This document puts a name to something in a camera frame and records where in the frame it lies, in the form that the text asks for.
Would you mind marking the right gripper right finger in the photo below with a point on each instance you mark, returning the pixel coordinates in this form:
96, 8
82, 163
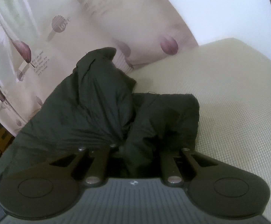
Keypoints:
217, 188

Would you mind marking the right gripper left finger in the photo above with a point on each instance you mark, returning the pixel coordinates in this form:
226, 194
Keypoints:
50, 188

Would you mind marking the black jacket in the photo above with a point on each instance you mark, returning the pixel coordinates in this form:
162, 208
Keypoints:
96, 106

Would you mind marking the pink leaf-print curtain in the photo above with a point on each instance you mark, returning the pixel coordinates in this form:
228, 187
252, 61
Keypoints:
42, 40

